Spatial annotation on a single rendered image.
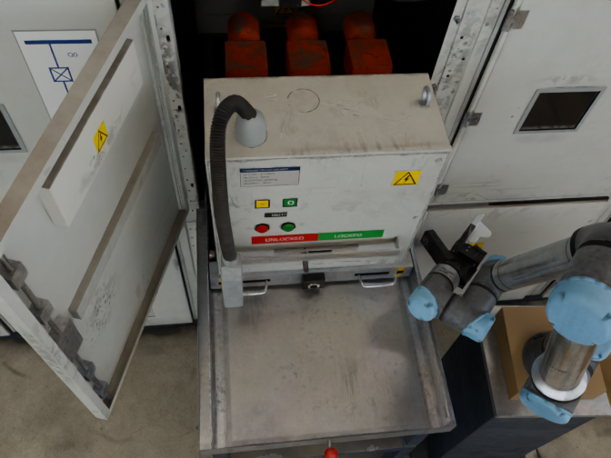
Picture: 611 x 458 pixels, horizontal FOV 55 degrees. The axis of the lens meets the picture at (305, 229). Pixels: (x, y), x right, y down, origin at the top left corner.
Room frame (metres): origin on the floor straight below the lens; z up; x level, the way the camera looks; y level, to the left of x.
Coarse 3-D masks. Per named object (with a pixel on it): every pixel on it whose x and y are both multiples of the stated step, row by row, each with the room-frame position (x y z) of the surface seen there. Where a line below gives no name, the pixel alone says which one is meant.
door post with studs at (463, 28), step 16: (464, 0) 1.06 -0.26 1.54; (480, 0) 1.07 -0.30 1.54; (464, 16) 1.06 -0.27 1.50; (480, 16) 1.07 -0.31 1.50; (448, 32) 1.06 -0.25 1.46; (464, 32) 1.06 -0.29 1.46; (448, 48) 1.06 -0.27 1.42; (464, 48) 1.07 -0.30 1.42; (448, 64) 1.06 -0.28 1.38; (464, 64) 1.07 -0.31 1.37; (432, 80) 1.06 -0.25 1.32; (448, 80) 1.06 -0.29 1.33; (448, 96) 1.07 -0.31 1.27
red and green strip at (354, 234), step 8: (336, 232) 0.75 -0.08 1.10; (344, 232) 0.75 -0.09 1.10; (352, 232) 0.75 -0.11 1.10; (360, 232) 0.76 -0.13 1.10; (368, 232) 0.76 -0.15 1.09; (376, 232) 0.77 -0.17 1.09; (256, 240) 0.71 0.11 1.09; (264, 240) 0.71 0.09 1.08; (272, 240) 0.71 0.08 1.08; (280, 240) 0.72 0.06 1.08; (288, 240) 0.72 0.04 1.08; (296, 240) 0.73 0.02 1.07; (304, 240) 0.73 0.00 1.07; (312, 240) 0.73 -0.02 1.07; (320, 240) 0.74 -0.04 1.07
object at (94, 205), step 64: (128, 0) 0.88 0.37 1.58; (128, 64) 0.79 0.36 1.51; (64, 128) 0.57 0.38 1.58; (128, 128) 0.78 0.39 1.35; (64, 192) 0.50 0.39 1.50; (128, 192) 0.69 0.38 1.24; (0, 256) 0.35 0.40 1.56; (64, 256) 0.47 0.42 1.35; (128, 256) 0.63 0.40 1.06; (64, 320) 0.38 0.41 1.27; (128, 320) 0.54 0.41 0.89
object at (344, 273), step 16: (256, 272) 0.71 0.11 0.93; (272, 272) 0.71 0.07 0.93; (288, 272) 0.72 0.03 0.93; (304, 272) 0.72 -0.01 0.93; (320, 272) 0.73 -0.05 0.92; (336, 272) 0.74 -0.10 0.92; (352, 272) 0.75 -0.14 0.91; (368, 272) 0.76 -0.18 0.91; (384, 272) 0.77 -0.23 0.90; (400, 272) 0.78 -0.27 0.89
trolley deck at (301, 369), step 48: (288, 288) 0.71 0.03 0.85; (336, 288) 0.73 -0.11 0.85; (384, 288) 0.75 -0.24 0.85; (240, 336) 0.56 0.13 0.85; (288, 336) 0.57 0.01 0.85; (336, 336) 0.59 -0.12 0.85; (384, 336) 0.61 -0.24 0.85; (432, 336) 0.62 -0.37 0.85; (240, 384) 0.43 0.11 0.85; (288, 384) 0.45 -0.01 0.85; (336, 384) 0.46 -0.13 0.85; (384, 384) 0.48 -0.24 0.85; (240, 432) 0.32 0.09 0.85; (288, 432) 0.33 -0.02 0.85; (336, 432) 0.35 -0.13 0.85; (384, 432) 0.36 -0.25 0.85; (432, 432) 0.39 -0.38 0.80
